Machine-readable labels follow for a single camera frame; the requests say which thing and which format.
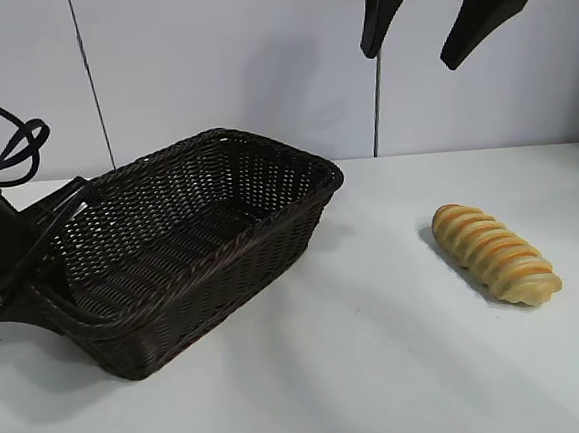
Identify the dark brown wicker basket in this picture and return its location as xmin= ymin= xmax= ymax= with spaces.
xmin=15 ymin=117 xmax=360 ymax=389

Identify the long twisted bread loaf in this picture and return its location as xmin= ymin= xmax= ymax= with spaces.
xmin=429 ymin=195 xmax=565 ymax=314

